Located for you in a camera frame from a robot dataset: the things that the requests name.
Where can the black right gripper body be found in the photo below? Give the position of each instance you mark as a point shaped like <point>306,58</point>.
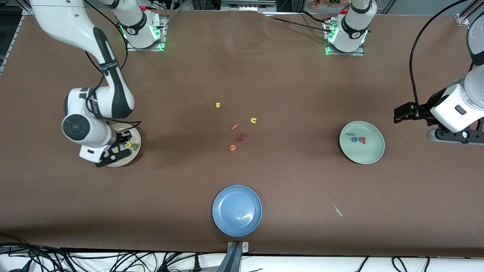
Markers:
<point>121,138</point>

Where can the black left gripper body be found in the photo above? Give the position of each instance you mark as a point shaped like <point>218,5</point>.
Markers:
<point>422,110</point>

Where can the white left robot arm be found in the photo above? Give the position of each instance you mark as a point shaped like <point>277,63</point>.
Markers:
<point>459,105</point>

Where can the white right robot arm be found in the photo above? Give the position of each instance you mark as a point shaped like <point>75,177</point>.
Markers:
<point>94,109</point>

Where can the beige brown plate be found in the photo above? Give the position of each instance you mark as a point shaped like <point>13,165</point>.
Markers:
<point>132,155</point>

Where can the pale green plate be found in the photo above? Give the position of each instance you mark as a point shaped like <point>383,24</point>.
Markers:
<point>366,155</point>

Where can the white tape scrap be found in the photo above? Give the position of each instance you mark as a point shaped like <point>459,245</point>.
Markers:
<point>337,210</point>

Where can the brown paper table cover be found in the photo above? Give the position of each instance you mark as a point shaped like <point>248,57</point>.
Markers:
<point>242,75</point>

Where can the blue plate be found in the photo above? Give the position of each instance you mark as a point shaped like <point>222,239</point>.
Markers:
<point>237,210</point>

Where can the orange background object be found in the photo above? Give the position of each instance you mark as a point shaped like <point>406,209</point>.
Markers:
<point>321,3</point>

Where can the grey power strip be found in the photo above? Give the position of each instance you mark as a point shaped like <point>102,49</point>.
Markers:
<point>245,5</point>

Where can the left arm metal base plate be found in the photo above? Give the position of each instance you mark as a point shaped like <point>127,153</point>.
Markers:
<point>344,53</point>

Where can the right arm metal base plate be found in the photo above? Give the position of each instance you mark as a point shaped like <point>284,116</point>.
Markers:
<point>145,49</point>

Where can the aluminium frame post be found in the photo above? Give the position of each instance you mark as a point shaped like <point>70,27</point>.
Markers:
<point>463,19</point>
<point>26,9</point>

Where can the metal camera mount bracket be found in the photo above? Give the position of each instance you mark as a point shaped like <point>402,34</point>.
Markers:
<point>234,257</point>

